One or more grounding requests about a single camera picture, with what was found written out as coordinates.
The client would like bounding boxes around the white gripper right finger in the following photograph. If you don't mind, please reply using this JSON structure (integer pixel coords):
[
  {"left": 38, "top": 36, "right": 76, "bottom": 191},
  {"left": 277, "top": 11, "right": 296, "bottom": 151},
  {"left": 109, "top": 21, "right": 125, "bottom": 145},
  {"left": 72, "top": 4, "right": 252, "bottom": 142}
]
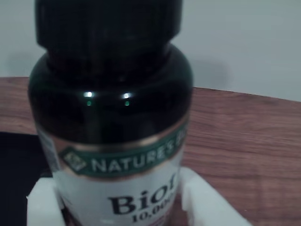
[{"left": 178, "top": 167, "right": 254, "bottom": 226}]

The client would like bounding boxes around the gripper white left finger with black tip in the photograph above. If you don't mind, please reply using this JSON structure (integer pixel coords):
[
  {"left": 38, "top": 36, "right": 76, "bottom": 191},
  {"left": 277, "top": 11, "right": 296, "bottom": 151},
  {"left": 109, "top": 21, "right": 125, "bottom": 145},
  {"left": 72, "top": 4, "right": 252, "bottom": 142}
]
[{"left": 26, "top": 176, "right": 67, "bottom": 226}]

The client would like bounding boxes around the green pill bottle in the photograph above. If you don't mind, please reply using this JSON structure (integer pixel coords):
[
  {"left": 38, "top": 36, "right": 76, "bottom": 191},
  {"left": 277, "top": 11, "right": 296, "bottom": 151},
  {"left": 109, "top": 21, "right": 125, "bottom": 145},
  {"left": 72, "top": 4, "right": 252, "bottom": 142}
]
[{"left": 27, "top": 0, "right": 194, "bottom": 226}]

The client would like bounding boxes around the black open box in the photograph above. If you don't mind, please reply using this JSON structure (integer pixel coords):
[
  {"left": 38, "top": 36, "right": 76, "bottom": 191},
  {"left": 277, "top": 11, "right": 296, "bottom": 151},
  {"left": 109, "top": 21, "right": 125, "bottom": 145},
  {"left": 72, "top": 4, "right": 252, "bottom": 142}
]
[{"left": 0, "top": 131, "right": 55, "bottom": 226}]

